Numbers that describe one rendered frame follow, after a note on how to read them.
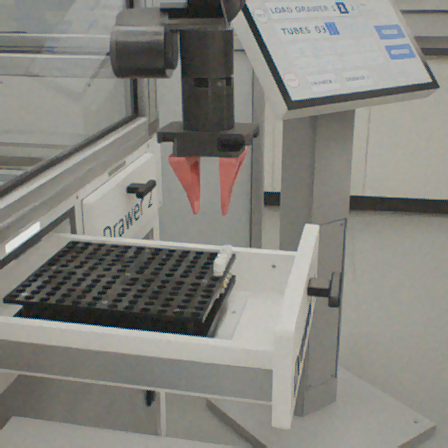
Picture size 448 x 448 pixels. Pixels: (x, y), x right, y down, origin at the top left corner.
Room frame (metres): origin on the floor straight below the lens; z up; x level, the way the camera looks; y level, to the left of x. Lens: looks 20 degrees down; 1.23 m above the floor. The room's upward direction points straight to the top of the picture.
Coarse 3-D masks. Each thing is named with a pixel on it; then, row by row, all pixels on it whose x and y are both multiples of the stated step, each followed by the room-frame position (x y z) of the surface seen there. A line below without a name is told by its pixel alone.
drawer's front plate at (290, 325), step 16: (304, 240) 0.76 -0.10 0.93; (304, 256) 0.71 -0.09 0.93; (304, 272) 0.67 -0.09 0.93; (288, 288) 0.63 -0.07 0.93; (304, 288) 0.64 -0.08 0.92; (288, 304) 0.59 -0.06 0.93; (304, 304) 0.65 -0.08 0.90; (288, 320) 0.56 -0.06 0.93; (304, 320) 0.66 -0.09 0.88; (288, 336) 0.54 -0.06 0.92; (304, 336) 0.66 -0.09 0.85; (288, 352) 0.54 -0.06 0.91; (304, 352) 0.67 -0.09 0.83; (288, 368) 0.54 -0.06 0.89; (288, 384) 0.54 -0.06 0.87; (272, 400) 0.54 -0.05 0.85; (288, 400) 0.54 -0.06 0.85; (272, 416) 0.54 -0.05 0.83; (288, 416) 0.54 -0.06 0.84
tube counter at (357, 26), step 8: (312, 24) 1.66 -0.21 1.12; (320, 24) 1.68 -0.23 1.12; (328, 24) 1.69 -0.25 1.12; (336, 24) 1.71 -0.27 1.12; (344, 24) 1.72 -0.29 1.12; (352, 24) 1.74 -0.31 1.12; (360, 24) 1.75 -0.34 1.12; (320, 32) 1.66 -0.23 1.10; (328, 32) 1.67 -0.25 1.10; (336, 32) 1.69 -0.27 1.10; (344, 32) 1.70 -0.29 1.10; (352, 32) 1.72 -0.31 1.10; (360, 32) 1.73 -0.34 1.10; (368, 32) 1.75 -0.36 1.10
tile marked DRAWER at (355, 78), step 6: (342, 72) 1.60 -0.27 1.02; (348, 72) 1.62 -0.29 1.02; (354, 72) 1.63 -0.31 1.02; (360, 72) 1.64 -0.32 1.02; (366, 72) 1.65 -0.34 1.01; (342, 78) 1.59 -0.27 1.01; (348, 78) 1.60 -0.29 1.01; (354, 78) 1.61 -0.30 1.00; (360, 78) 1.62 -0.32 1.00; (366, 78) 1.63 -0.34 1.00; (348, 84) 1.59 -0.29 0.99; (354, 84) 1.60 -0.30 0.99; (360, 84) 1.61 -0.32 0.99; (366, 84) 1.62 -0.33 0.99; (372, 84) 1.63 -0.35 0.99
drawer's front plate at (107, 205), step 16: (144, 160) 1.15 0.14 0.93; (128, 176) 1.06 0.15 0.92; (144, 176) 1.14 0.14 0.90; (96, 192) 0.96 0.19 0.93; (112, 192) 0.99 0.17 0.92; (96, 208) 0.92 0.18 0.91; (112, 208) 0.98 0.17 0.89; (128, 208) 1.05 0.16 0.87; (144, 208) 1.13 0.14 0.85; (96, 224) 0.92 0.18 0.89; (112, 224) 0.98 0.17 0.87
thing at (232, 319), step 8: (240, 296) 0.77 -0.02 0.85; (232, 304) 0.75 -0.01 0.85; (240, 304) 0.75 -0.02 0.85; (232, 312) 0.73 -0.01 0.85; (240, 312) 0.73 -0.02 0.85; (224, 320) 0.71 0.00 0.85; (232, 320) 0.71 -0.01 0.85; (224, 328) 0.69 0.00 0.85; (232, 328) 0.69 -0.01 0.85; (224, 336) 0.68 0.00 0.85; (232, 336) 0.69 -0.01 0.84
